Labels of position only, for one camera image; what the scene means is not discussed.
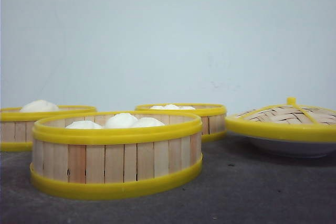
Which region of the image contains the white steamed bun left front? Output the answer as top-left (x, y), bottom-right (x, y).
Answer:
top-left (66, 120), bottom-right (103, 130)

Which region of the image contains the white steamed bun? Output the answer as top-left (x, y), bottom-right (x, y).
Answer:
top-left (66, 120), bottom-right (103, 130)
top-left (131, 117), bottom-right (165, 128)
top-left (104, 113), bottom-right (138, 129)

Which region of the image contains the white steamed bun right front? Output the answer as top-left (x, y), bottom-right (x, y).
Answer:
top-left (131, 117), bottom-right (165, 128)

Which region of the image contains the bamboo steamer basket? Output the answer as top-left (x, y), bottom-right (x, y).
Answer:
top-left (29, 111), bottom-right (203, 200)
top-left (135, 103), bottom-right (227, 143)
top-left (1, 105), bottom-right (97, 152)

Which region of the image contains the white steamed buns back basket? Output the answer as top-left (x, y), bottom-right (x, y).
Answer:
top-left (150, 104), bottom-right (195, 110)

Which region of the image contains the white steamed bun left basket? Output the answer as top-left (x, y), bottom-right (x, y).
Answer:
top-left (20, 100), bottom-right (59, 113)

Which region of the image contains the white steamed bun middle front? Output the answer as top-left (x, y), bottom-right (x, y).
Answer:
top-left (104, 113), bottom-right (138, 129)

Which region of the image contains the white plate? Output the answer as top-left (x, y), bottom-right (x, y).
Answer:
top-left (247, 136), bottom-right (335, 158)

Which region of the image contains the woven bamboo steamer lid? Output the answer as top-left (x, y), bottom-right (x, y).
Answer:
top-left (225, 97), bottom-right (335, 144)

